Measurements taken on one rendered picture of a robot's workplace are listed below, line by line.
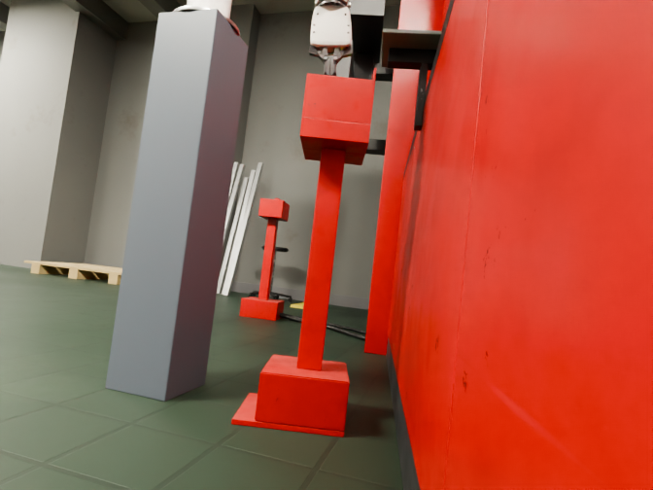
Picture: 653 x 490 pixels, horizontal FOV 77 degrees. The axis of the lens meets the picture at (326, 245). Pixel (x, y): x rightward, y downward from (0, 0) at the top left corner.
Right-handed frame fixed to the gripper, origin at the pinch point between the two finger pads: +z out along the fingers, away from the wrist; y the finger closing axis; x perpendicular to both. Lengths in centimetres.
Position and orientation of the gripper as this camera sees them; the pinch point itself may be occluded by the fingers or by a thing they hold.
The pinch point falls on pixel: (329, 70)
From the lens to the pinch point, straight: 109.5
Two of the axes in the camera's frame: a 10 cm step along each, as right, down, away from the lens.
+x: -0.1, -0.7, -10.0
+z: -0.2, 10.0, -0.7
